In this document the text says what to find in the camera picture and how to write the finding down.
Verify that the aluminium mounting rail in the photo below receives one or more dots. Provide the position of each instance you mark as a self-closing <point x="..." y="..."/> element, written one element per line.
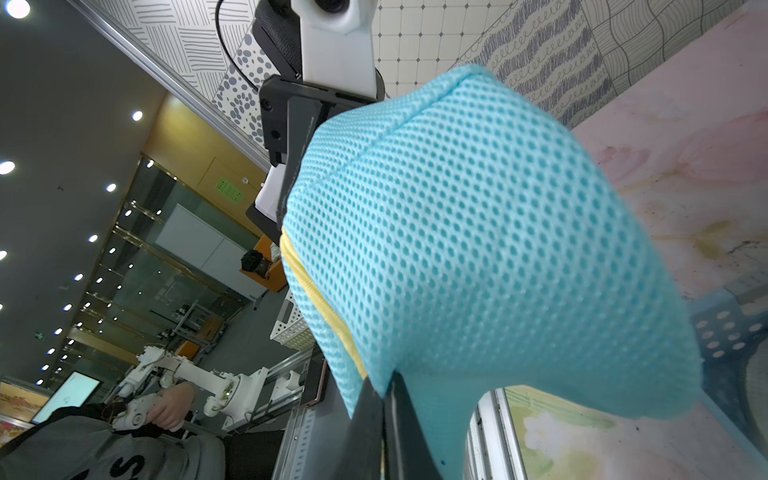
<point x="292" y="460"/>

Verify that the turquoise mesh laundry bag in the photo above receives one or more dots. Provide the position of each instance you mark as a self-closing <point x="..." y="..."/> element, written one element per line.
<point x="462" y="238"/>

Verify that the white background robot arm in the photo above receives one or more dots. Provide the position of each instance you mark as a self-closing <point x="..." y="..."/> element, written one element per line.
<point x="383" y="441"/>

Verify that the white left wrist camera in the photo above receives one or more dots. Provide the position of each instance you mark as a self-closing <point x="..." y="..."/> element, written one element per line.
<point x="337" y="45"/>

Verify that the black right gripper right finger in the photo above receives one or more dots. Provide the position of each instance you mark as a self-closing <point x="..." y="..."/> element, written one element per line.
<point x="406" y="453"/>

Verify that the light blue perforated plastic basket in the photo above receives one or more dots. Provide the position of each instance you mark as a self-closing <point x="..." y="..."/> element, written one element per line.
<point x="731" y="327"/>

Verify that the person in grey sweater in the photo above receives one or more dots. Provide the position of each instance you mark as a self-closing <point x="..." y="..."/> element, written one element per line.
<point x="80" y="443"/>

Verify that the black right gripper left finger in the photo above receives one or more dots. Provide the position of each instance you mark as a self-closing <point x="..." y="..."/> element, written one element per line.
<point x="364" y="442"/>

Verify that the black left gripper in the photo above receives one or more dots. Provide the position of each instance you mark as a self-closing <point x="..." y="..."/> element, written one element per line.
<point x="291" y="113"/>

